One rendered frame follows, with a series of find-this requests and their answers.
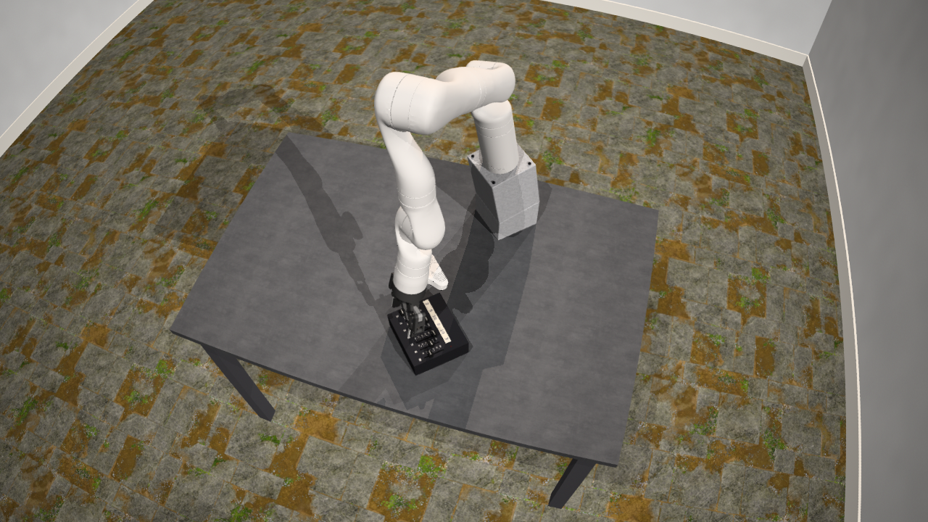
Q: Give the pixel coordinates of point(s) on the dark grey lighting desk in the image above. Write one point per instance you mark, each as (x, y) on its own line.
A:
(442, 336)

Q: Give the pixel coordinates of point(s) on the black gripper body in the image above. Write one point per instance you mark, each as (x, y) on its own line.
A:
(411, 299)

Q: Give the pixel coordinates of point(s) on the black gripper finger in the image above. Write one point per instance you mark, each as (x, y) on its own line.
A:
(418, 318)
(395, 302)

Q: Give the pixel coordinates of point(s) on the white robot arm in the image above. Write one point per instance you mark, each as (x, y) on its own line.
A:
(405, 104)

